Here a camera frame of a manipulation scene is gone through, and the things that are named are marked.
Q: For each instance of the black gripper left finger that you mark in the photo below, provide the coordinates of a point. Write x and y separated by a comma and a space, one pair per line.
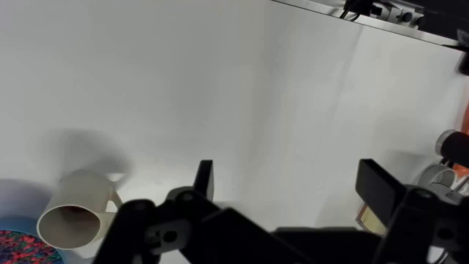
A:
203, 178

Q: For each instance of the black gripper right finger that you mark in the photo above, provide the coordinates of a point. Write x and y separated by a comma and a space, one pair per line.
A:
379, 188

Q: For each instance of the orange tool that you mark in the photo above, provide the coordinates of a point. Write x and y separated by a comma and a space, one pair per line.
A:
462, 171

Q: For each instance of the cream ceramic mug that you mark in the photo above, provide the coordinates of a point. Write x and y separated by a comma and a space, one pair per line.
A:
81, 196

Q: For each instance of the yellow sticky note pad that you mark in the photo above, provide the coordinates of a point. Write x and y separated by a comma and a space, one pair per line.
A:
368, 221

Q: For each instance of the blue bowl with colourful candies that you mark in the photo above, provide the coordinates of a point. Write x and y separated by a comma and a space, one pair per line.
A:
20, 244

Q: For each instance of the black cylinder bottle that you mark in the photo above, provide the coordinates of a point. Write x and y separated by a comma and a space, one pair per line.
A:
456, 147

